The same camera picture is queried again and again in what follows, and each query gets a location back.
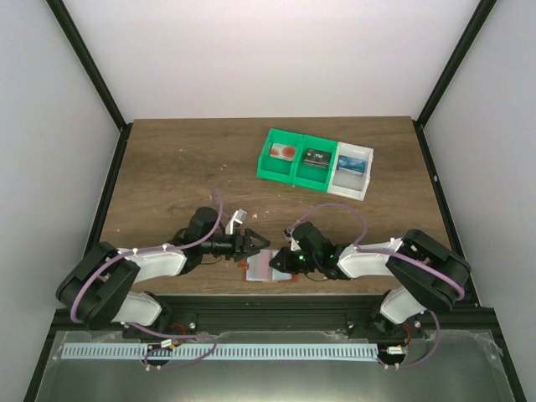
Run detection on black left back frame post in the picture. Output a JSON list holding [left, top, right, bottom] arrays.
[[44, 0, 128, 129]]

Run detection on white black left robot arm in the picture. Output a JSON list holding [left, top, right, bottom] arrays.
[[55, 207, 271, 330]]

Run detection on black frame post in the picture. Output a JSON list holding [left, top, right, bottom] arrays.
[[44, 0, 128, 129], [417, 0, 498, 126]]

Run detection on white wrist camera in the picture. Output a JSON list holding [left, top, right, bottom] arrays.
[[283, 227, 301, 251], [225, 209, 247, 235]]

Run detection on light blue slotted cable duct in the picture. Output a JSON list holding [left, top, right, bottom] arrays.
[[61, 343, 379, 362]]

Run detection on black VIP card stack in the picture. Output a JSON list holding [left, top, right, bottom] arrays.
[[302, 148, 332, 168]]

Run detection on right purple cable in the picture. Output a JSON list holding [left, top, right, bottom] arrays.
[[284, 204, 466, 371]]

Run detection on brown leather card holder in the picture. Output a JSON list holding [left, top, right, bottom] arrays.
[[237, 250, 298, 283]]

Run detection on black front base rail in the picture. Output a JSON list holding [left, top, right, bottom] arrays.
[[54, 294, 497, 341]]

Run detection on left green plastic bin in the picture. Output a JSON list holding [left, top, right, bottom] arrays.
[[256, 128, 305, 184]]

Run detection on red white card stack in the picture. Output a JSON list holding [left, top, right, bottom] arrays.
[[269, 143, 296, 161]]

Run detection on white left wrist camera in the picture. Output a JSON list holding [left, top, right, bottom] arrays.
[[225, 209, 247, 235]]

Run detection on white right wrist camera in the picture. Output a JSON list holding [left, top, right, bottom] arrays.
[[283, 227, 301, 251]]

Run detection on white plastic bin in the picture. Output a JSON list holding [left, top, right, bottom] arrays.
[[327, 142, 374, 201]]

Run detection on red white card in holder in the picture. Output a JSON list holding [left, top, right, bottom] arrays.
[[245, 250, 273, 282]]

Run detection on middle green plastic bin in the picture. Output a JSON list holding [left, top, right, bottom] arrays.
[[293, 135, 338, 192]]

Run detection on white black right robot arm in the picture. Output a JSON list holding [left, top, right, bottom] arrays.
[[269, 222, 471, 325]]

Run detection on black right back frame post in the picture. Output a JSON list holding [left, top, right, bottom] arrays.
[[417, 0, 498, 126]]

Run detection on green plastic bin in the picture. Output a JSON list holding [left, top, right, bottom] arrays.
[[293, 135, 338, 192], [256, 128, 305, 184]]

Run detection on blue card stack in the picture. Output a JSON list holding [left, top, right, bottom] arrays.
[[337, 155, 367, 176]]

